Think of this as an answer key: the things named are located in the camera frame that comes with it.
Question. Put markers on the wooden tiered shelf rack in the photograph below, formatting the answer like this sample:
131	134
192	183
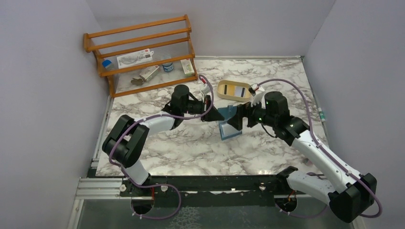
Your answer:
170	39

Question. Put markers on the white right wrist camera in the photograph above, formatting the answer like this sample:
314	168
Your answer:
257	93

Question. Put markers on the green white small box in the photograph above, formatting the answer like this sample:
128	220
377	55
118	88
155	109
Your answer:
187	67

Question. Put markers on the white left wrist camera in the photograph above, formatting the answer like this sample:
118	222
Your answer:
205	89

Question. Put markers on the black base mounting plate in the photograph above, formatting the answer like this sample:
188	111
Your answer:
205	191

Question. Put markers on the aluminium frame rail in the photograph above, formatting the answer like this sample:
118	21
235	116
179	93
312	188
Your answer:
98	188

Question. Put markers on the blue white small jar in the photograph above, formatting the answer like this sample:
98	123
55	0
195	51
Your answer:
168	67

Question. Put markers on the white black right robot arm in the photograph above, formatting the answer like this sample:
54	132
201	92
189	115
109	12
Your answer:
345	190

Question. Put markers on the yellow grey card in tray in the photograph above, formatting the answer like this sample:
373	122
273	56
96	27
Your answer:
234	90

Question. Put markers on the white blister pack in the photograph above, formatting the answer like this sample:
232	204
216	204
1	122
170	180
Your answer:
135	58

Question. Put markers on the blue leather card holder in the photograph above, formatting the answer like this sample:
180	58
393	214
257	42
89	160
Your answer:
226	130

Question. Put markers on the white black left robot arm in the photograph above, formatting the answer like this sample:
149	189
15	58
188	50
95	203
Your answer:
126	140

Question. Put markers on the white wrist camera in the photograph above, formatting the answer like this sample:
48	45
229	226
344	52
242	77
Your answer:
257	93
205	89

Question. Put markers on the pink capped iridescent bottle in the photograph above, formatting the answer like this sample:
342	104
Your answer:
307	162

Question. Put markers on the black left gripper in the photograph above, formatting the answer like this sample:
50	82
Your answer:
206	108

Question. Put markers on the beige oval tray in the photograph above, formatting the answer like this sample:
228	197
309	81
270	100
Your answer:
220	90

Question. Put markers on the blue white eraser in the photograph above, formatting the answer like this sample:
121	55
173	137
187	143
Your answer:
108	65

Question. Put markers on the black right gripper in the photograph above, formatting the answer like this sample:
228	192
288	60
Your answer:
245	114

